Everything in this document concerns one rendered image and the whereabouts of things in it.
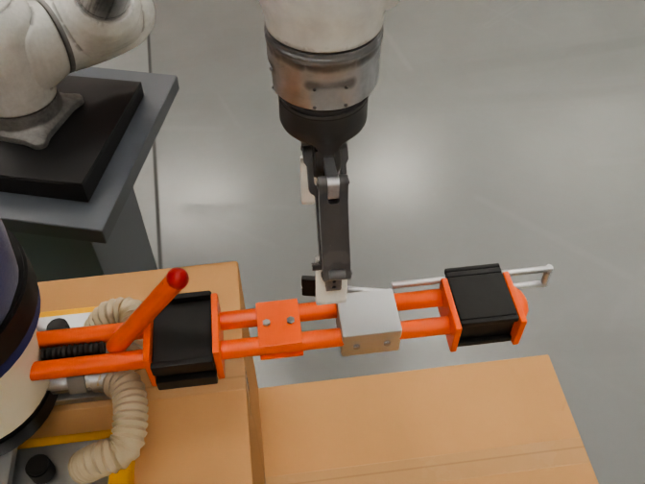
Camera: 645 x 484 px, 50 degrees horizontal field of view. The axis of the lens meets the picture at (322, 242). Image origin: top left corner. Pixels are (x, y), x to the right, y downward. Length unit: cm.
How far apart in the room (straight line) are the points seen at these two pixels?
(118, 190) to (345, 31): 103
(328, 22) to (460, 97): 243
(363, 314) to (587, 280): 160
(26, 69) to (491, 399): 110
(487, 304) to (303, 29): 44
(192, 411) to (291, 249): 141
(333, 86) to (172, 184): 203
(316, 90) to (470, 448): 94
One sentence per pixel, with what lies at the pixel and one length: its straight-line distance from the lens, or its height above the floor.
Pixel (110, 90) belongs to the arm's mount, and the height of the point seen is 79.
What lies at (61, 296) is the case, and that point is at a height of 95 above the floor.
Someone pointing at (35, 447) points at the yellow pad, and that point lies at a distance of 94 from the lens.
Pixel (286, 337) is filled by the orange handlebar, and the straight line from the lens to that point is 80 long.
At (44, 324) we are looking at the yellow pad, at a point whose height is 97.
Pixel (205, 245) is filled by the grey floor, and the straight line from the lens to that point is 233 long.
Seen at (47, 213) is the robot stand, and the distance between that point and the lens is 148.
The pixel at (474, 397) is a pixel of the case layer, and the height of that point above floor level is 54.
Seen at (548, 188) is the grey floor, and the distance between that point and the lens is 260.
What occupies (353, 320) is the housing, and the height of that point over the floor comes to 109.
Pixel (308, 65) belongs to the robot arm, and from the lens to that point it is 52.
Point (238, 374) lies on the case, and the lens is 95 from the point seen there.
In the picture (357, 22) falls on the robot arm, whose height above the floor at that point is 150.
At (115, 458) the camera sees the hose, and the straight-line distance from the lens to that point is 84.
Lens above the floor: 177
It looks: 50 degrees down
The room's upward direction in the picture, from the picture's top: straight up
